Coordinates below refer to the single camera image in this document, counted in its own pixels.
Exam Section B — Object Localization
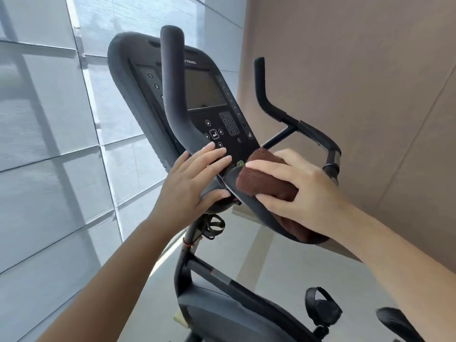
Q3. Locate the grey exercise bike frame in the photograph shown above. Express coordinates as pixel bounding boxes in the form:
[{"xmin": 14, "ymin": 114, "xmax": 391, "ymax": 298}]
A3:
[{"xmin": 173, "ymin": 214, "xmax": 321, "ymax": 342}]

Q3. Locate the person's left forearm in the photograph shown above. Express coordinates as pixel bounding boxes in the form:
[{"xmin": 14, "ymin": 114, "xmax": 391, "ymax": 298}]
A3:
[{"xmin": 36, "ymin": 210, "xmax": 187, "ymax": 342}]

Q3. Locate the person's left hand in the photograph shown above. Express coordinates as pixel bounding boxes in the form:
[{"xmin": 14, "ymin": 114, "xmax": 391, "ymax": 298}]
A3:
[{"xmin": 152, "ymin": 142, "xmax": 233, "ymax": 229}]

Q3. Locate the brown cleaning cloth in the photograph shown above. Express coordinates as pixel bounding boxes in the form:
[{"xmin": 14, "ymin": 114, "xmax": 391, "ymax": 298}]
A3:
[{"xmin": 235, "ymin": 147, "xmax": 330, "ymax": 244}]

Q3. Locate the translucent grey window shade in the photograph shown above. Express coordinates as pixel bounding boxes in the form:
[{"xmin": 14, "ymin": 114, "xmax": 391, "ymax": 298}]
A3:
[{"xmin": 0, "ymin": 0, "xmax": 247, "ymax": 342}]

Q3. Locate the person's right hand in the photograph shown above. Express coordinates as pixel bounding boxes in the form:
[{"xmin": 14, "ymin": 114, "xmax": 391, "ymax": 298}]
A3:
[{"xmin": 246, "ymin": 149, "xmax": 355, "ymax": 241}]

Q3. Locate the person's right forearm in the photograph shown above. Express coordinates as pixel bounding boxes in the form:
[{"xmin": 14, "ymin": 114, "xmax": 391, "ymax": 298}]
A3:
[{"xmin": 335, "ymin": 203, "xmax": 456, "ymax": 342}]

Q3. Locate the black exercise bike console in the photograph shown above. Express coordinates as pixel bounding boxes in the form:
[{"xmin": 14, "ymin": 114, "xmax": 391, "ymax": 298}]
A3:
[{"xmin": 108, "ymin": 32, "xmax": 260, "ymax": 175}]

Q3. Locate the black strapped bike pedal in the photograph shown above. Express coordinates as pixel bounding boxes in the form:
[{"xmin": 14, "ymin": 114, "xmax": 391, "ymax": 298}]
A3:
[{"xmin": 304, "ymin": 286, "xmax": 343, "ymax": 340}]

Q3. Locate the black bike saddle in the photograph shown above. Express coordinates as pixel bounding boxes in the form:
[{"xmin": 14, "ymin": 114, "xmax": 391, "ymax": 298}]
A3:
[{"xmin": 376, "ymin": 307, "xmax": 425, "ymax": 342}]

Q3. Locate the black bottle holder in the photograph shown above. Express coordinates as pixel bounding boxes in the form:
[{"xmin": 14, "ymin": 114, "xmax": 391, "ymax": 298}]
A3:
[{"xmin": 194, "ymin": 214, "xmax": 226, "ymax": 241}]

